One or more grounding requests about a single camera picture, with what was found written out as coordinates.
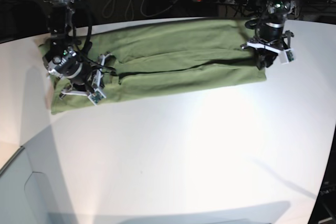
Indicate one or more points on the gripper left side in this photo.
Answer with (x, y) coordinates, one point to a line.
(269, 40)

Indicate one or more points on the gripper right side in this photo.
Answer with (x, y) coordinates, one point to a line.
(88, 82)

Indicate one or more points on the green T-shirt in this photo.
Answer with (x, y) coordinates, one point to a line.
(174, 57)

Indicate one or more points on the wrist camera right side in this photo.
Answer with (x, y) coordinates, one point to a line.
(96, 97)

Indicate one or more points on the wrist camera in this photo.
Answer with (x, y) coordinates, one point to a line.
(96, 97)
(286, 56)

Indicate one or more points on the wrist camera left side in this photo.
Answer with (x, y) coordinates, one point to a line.
(286, 56)

